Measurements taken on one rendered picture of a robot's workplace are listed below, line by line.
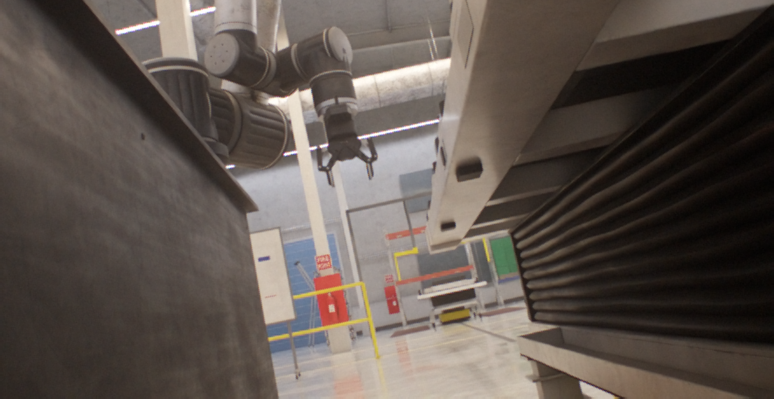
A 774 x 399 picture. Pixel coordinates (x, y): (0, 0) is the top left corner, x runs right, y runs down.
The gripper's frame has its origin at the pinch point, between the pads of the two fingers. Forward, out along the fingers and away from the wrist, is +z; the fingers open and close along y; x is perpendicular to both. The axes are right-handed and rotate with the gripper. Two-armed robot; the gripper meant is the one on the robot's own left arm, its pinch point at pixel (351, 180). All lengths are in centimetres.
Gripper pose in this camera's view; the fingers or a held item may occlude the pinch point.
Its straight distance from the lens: 157.1
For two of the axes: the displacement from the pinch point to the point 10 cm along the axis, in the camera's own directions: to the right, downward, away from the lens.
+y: -9.8, 1.9, -0.6
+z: 2.0, 9.6, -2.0
